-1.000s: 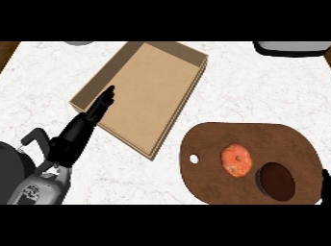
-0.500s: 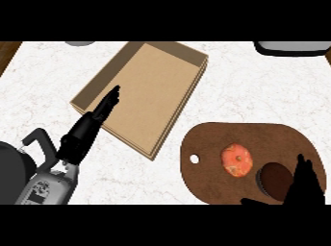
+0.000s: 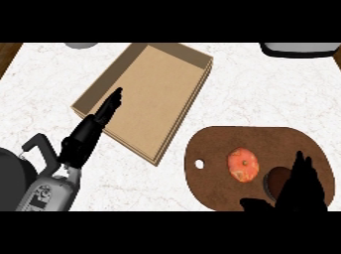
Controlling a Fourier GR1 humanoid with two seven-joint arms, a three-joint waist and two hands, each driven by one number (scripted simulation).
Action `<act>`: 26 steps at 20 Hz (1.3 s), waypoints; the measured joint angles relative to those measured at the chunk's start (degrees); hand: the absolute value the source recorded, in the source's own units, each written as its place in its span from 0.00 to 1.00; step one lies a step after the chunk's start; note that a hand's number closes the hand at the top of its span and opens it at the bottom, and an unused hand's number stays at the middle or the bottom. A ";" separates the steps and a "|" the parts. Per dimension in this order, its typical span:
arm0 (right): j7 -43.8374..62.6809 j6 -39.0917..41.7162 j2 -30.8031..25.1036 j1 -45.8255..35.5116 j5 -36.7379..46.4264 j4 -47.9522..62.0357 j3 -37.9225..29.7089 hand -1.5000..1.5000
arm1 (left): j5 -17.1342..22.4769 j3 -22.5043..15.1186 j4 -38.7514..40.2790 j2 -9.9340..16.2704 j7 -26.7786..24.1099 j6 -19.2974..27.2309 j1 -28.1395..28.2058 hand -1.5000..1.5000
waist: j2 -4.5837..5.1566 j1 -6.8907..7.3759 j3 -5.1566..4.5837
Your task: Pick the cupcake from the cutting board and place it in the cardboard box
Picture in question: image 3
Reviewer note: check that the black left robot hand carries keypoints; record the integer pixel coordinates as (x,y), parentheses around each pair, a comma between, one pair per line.
(82,140)

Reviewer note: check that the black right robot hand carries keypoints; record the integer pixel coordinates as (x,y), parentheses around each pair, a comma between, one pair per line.
(301,191)

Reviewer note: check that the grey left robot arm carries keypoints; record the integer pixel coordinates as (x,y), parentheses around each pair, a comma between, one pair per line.
(50,195)

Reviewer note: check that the brown cupcake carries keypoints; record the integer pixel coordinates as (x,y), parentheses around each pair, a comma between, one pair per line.
(276,180)

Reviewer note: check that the brown wooden cutting board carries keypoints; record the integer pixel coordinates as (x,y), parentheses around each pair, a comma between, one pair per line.
(214,185)

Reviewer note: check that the tan cardboard box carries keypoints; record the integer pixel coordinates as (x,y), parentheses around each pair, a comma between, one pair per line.
(150,99)

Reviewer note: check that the orange round fruit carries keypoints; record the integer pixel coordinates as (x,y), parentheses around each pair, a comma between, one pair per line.
(243,165)

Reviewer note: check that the grey round object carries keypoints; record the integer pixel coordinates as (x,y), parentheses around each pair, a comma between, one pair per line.
(81,45)

